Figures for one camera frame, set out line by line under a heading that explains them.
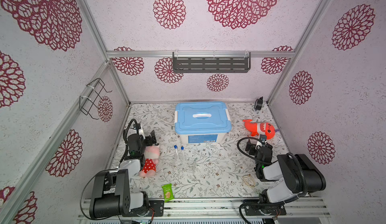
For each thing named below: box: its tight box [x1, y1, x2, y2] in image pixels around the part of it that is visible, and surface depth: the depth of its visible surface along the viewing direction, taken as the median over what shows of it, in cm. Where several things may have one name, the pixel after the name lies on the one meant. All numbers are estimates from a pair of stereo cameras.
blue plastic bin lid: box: [174, 101, 232, 136], surface depth 91 cm
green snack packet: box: [161, 182, 175, 203], surface depth 79 cm
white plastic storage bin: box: [178, 134, 227, 144], surface depth 93 cm
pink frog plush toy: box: [138, 144, 160, 178], surface depth 85 cm
